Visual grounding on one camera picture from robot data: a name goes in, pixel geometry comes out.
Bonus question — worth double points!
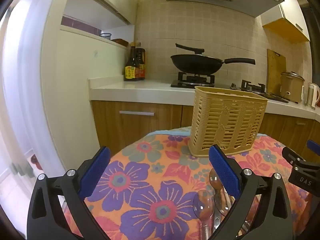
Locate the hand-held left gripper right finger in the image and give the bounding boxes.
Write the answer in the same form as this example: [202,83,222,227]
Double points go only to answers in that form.
[209,144,293,240]

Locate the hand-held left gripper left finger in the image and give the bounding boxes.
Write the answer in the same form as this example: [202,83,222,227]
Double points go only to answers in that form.
[27,146,112,240]

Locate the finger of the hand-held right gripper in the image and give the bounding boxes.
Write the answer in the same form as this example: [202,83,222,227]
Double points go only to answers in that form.
[307,140,320,156]
[282,146,320,172]

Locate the yellow plastic utensil basket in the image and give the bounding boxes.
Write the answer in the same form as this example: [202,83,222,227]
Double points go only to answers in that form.
[187,86,268,158]

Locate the clear plastic spoon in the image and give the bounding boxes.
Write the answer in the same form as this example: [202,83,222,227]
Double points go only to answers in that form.
[192,190,215,240]
[214,188,236,217]
[209,167,223,192]

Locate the white electric kettle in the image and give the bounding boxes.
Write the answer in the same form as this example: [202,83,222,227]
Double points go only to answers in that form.
[305,83,320,109]

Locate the floral orange tablecloth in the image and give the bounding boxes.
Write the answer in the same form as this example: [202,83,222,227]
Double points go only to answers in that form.
[60,127,313,240]

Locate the beige rice cooker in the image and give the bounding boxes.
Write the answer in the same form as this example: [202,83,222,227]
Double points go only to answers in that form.
[280,71,305,103]

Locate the wooden cutting board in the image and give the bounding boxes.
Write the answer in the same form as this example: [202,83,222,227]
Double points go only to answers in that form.
[266,49,287,94]

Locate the white kitchen countertop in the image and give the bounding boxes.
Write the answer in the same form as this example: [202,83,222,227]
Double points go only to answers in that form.
[88,77,320,122]

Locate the black gas stove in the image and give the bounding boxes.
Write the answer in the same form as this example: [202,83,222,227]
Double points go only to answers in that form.
[171,71,289,103]

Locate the tall dark sauce bottle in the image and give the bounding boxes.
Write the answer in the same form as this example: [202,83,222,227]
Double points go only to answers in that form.
[124,42,140,82]

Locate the black wok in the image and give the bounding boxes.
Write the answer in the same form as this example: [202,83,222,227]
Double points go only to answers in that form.
[170,54,256,76]

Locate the short dark sauce bottle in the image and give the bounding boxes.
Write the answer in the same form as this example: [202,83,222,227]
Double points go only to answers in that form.
[135,48,146,80]

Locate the white and yellow wall cabinet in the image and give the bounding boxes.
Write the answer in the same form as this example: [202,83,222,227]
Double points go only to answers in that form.
[261,2,310,43]

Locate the wok lid with black handle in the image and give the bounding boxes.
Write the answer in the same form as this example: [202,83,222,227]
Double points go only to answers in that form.
[174,43,222,61]

